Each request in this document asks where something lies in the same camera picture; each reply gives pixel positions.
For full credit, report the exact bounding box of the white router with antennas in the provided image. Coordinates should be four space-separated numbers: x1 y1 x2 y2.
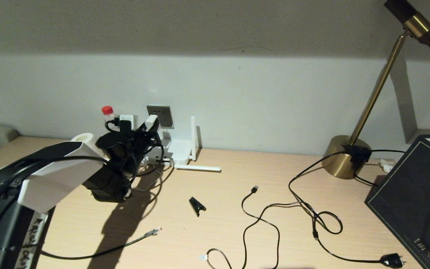
144 116 222 173

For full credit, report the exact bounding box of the small white connector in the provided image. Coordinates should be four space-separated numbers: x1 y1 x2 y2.
378 159 395 173

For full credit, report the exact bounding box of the black square switch box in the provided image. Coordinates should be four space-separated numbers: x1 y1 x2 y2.
343 145 372 168

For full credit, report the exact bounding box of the black USB cable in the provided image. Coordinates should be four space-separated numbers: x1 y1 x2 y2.
241 186 319 269

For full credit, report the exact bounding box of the white toilet paper roll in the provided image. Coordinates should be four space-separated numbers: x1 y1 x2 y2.
71 133 100 148

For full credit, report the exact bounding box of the black lamp power cord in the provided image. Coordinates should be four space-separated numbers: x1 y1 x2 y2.
288 149 405 268

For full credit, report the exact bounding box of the clear water bottle red cap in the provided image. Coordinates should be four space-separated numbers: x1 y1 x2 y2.
102 106 120 131

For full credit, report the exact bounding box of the brass desk lamp dark shade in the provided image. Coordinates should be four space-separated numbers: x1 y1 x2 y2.
321 0 430 179

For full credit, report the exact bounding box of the black ethernet cable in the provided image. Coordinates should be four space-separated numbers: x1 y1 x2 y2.
40 227 162 260

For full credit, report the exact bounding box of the small black clip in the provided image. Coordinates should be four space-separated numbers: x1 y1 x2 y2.
189 197 207 217

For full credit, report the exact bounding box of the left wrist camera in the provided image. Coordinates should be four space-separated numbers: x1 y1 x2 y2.
105 114 137 137

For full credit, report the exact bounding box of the black cable with white tip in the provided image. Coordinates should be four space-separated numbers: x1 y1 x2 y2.
200 248 234 269

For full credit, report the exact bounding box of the grey wall socket plate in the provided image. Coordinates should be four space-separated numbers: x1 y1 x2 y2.
147 105 174 129

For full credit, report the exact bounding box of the black box with bag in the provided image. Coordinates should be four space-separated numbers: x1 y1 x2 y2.
364 129 430 269

